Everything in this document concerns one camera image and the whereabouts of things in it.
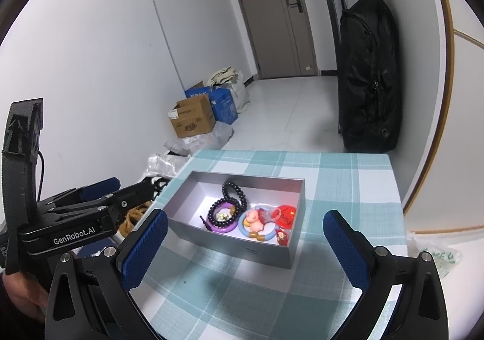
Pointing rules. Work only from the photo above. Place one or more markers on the grey box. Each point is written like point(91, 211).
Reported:
point(234, 249)

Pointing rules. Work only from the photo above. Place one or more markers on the brown cardboard box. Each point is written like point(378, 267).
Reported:
point(193, 118)

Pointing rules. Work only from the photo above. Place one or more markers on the dark blue item white logo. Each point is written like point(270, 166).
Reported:
point(94, 249)

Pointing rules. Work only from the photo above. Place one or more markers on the round pin badge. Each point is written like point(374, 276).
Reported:
point(284, 216)

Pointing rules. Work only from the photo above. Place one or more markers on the teal checked tablecloth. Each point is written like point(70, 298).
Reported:
point(340, 181)

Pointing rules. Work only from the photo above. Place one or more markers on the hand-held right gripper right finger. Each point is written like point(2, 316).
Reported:
point(346, 249)

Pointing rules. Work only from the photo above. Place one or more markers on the white sack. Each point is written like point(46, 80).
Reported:
point(242, 92)

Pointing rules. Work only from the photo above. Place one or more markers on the black and white shoes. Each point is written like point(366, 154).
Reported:
point(157, 185)

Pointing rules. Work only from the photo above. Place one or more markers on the crumpled clear plastic wrap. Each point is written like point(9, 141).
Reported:
point(162, 164)

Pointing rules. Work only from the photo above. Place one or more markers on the brown woven item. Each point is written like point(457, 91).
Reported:
point(132, 217)

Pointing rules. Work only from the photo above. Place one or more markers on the small red charm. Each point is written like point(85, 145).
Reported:
point(281, 237)

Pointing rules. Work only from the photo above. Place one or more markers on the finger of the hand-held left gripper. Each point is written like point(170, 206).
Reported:
point(102, 187)
point(132, 196)

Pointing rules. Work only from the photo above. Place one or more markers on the person's left hand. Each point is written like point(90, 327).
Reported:
point(22, 291)

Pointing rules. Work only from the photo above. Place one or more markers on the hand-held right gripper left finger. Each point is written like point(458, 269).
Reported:
point(145, 245)

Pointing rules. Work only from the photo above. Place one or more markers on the large black bag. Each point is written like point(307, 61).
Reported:
point(368, 79)

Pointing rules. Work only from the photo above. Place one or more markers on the clear plastic bag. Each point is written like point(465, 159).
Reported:
point(211, 137)

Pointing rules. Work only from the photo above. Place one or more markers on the blue cardboard box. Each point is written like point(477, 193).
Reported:
point(225, 105)

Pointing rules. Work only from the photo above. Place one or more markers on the beige cloth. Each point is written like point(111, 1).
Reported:
point(223, 75)

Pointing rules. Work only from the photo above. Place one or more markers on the grey-brown door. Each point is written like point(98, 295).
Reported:
point(272, 15)

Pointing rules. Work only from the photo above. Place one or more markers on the green print plastic bag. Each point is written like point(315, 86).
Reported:
point(438, 256)

